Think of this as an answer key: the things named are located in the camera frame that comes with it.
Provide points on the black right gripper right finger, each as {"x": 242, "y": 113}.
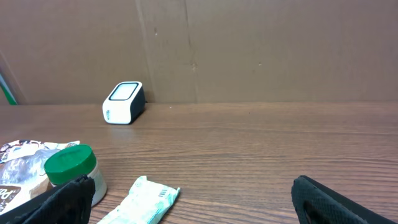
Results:
{"x": 315, "y": 203}

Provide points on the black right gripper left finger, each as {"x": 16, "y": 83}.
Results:
{"x": 66, "y": 203}

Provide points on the green lid white jar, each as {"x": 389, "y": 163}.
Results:
{"x": 71, "y": 162}

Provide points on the mint green packet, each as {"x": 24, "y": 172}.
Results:
{"x": 147, "y": 202}

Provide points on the white barcode scanner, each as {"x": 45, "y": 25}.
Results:
{"x": 125, "y": 103}

